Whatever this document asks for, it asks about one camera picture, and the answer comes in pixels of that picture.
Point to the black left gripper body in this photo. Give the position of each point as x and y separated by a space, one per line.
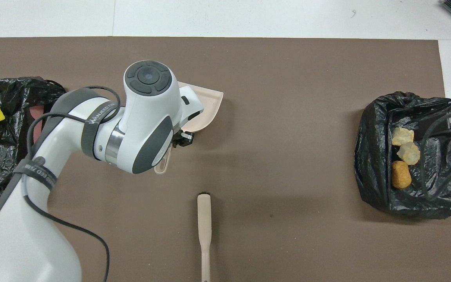
183 139

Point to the cut bread roll piece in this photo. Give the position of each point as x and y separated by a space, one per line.
408 153
402 136

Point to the beige plastic dustpan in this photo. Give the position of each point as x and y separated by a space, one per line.
206 109

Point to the brown fried nugget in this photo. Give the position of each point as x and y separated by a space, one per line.
401 175

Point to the beige brush black bristles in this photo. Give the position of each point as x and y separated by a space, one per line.
204 219

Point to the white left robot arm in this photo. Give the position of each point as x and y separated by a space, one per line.
147 117

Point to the right black trash bag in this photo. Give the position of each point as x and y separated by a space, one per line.
378 176

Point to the pink plastic bin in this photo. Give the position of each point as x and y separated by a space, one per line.
35 113

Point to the black bag on pink bin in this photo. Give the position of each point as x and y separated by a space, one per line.
10 156

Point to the brown table mat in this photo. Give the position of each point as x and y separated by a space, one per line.
288 156

